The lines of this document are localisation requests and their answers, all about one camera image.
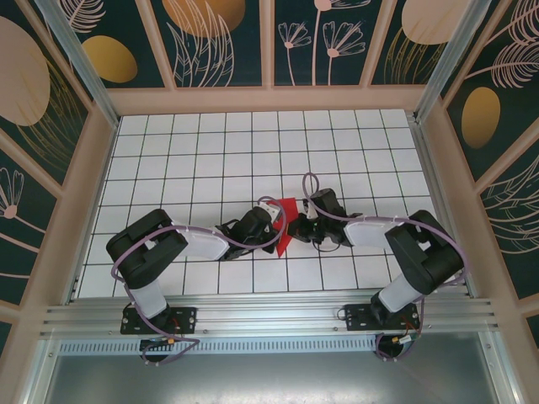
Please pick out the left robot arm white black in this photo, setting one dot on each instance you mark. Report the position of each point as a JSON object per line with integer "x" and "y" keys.
{"x": 202, "y": 246}

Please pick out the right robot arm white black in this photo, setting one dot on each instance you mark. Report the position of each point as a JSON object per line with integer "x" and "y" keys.
{"x": 370, "y": 233}

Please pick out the grey metal sheet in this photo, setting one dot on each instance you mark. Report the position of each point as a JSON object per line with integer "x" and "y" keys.
{"x": 269, "y": 379}

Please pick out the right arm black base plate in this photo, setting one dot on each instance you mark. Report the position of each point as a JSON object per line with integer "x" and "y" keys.
{"x": 358, "y": 315}

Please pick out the white grid table mat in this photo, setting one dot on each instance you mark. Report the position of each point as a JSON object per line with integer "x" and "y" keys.
{"x": 189, "y": 139}

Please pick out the aluminium frame post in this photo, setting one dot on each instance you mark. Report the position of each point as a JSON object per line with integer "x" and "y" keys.
{"x": 446, "y": 63}
{"x": 79, "y": 63}

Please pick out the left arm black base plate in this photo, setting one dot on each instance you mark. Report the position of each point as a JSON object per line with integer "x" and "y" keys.
{"x": 185, "y": 315}

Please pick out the aluminium side rail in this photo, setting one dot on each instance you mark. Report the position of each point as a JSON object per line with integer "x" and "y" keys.
{"x": 444, "y": 210}

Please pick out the aluminium mounting rail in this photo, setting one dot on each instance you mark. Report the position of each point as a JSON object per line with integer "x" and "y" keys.
{"x": 269, "y": 313}

